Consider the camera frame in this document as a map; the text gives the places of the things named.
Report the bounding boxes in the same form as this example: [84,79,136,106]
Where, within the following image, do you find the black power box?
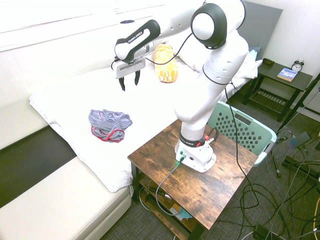
[252,223,276,240]

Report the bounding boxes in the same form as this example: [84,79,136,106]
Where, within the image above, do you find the rustic wooden side table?
[127,119,259,240]

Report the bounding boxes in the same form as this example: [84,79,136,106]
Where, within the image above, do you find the teal card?
[178,209,193,221]

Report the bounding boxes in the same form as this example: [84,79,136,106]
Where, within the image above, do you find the white bed blanket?
[28,56,251,194]

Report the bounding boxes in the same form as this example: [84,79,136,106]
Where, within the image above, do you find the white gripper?
[111,57,147,92]

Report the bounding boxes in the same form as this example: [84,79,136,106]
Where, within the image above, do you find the grey power adapter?
[289,131,312,149]

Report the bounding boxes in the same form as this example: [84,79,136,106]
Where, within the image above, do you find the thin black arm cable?
[144,31,261,208]

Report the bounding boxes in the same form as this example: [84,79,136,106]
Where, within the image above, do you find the grey headboard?
[237,0,285,63]

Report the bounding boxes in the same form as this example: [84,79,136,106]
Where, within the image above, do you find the thick black connector cable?
[208,127,221,146]

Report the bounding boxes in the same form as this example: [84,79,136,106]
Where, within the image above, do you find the black alarm clock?
[291,59,305,73]

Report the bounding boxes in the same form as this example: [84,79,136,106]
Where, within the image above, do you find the black nightstand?
[242,59,314,123]

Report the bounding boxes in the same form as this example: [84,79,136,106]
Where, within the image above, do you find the mint green laundry basket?
[207,100,278,168]

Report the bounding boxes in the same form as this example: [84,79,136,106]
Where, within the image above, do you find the yellow patterned pillow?
[152,43,180,83]

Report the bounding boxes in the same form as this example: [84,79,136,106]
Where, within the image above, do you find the blue book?
[276,67,298,83]

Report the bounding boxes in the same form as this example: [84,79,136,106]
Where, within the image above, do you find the cream upholstered bed frame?
[0,99,133,240]

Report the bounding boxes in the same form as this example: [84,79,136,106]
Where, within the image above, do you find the grey clothes with red trim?
[87,108,133,143]

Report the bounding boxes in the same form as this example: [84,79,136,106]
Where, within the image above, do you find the grey green network cable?
[155,154,186,216]

